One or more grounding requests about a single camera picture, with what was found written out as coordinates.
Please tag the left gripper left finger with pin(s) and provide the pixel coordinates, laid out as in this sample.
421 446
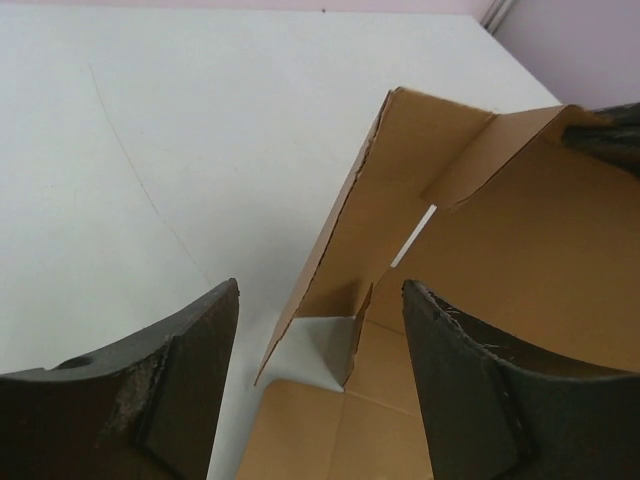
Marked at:
144 407

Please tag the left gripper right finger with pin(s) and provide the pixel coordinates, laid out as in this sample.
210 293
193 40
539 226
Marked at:
497 407

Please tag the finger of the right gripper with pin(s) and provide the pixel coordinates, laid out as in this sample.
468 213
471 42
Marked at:
616 143

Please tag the brown cardboard box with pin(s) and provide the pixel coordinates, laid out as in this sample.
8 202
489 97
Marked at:
490 212

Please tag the right aluminium corner post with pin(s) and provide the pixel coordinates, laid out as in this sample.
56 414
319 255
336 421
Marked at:
496 13

